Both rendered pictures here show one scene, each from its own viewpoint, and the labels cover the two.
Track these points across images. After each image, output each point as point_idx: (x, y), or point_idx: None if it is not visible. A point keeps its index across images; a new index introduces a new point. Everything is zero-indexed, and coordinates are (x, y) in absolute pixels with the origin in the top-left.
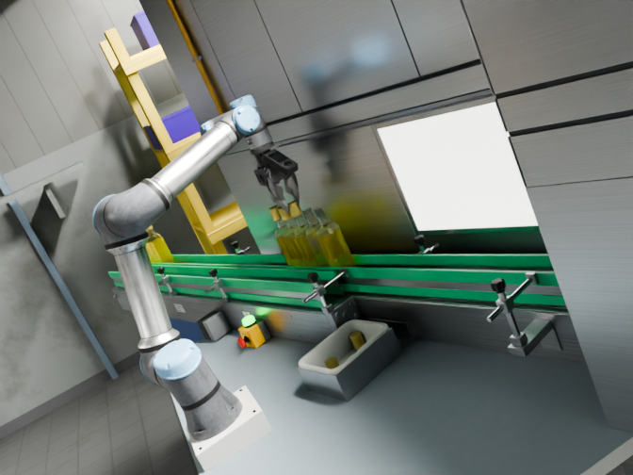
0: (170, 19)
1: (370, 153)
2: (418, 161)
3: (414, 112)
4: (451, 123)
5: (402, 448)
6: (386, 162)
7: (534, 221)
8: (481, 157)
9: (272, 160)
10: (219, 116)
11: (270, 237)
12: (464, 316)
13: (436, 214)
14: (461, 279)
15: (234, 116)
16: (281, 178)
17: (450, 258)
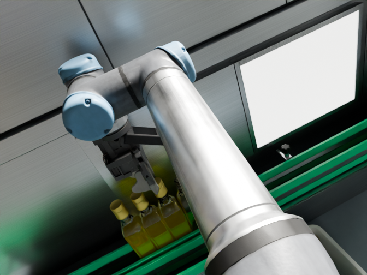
0: None
1: (225, 94)
2: (275, 84)
3: (276, 40)
4: (315, 39)
5: None
6: (242, 97)
7: (350, 97)
8: (330, 62)
9: (147, 136)
10: (105, 77)
11: (34, 259)
12: (359, 177)
13: (278, 126)
14: (360, 150)
15: (178, 56)
16: (146, 157)
17: (319, 147)
